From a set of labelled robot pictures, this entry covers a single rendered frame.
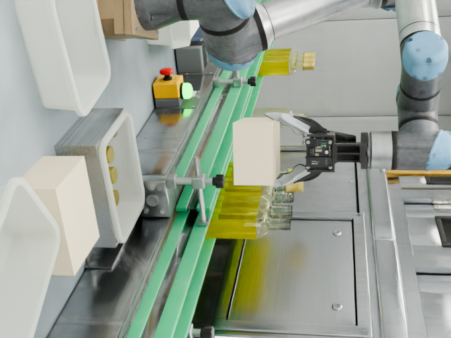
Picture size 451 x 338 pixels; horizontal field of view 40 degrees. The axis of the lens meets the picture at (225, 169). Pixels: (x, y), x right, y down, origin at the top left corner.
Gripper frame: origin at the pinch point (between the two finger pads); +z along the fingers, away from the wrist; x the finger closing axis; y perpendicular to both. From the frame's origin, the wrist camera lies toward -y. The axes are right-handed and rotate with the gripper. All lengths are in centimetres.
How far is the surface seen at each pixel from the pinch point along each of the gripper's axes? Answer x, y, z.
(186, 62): -20, -65, 32
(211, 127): -2.1, -33.7, 18.1
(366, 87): -3, -638, -45
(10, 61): -18, 34, 35
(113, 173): 3.6, 9.8, 29.0
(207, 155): 3.5, -17.7, 15.9
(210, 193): 12.2, -15.7, 15.0
